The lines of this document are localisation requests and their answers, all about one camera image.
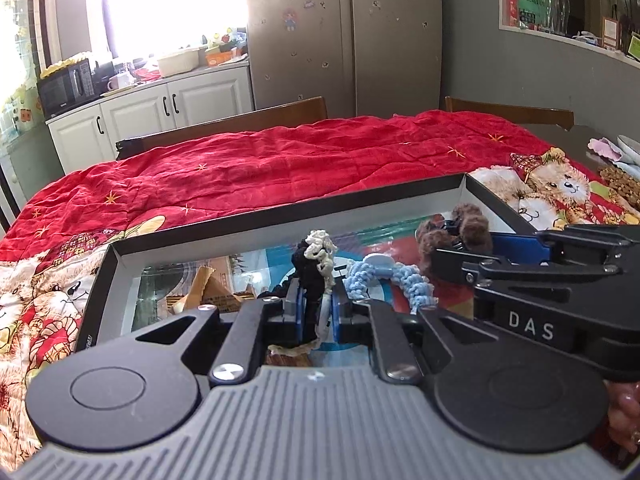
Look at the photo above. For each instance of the cream plastic basin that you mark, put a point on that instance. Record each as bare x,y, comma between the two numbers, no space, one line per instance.
180,62

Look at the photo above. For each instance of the black shallow cardboard box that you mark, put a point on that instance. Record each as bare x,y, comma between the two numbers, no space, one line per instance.
265,239

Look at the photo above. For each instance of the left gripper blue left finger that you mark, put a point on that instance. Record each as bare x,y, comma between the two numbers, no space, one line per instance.
259,323

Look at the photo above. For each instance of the person's right hand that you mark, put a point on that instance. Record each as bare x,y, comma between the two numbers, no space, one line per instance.
623,415

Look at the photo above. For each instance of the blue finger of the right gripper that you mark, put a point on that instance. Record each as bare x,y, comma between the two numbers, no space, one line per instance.
519,247
457,267

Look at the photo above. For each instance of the light blue knitted scrunchie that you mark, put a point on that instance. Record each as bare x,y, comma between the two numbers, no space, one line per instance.
416,288

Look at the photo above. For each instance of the wooden chair right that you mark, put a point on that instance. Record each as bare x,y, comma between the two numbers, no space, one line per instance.
522,115

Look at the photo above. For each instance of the stainless steel refrigerator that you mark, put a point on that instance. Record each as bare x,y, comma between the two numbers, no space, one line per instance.
363,57

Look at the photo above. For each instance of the black white-edged scrunchie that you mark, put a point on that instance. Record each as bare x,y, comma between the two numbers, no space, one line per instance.
312,282

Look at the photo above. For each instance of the red quilted bedspread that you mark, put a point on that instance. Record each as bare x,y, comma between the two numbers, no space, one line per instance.
491,405

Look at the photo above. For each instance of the brown fuzzy hair claw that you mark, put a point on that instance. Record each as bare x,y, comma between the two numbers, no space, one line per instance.
467,230

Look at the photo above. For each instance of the white kitchen cabinet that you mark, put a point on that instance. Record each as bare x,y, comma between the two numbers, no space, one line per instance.
88,135

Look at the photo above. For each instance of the colourful booklet in box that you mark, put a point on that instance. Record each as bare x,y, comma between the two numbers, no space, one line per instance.
268,267

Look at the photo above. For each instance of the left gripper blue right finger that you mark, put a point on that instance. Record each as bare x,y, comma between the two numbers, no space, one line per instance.
374,323

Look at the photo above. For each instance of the brown beaded mat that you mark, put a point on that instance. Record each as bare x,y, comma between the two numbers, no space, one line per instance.
623,184

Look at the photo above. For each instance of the black microwave oven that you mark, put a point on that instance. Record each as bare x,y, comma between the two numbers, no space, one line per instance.
67,88

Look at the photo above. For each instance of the dark wooden chair back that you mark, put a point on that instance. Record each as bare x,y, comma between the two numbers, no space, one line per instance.
289,115

